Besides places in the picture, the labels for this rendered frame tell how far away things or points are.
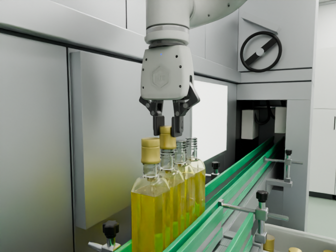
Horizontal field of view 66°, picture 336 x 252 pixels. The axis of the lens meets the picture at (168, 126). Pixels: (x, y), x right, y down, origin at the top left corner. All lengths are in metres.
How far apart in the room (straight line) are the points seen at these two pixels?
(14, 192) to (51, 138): 0.10
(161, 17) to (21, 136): 0.31
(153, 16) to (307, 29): 1.12
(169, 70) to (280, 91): 1.07
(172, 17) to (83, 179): 0.34
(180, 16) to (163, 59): 0.08
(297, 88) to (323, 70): 2.78
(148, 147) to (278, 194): 1.20
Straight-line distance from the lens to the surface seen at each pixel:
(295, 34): 1.53
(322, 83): 4.24
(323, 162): 4.32
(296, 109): 1.49
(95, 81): 0.53
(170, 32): 0.49
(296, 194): 1.56
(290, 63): 1.50
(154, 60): 0.50
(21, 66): 0.48
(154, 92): 0.50
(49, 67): 0.51
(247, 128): 1.65
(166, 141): 0.50
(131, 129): 0.62
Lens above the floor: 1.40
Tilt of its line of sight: 5 degrees down
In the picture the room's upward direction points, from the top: straight up
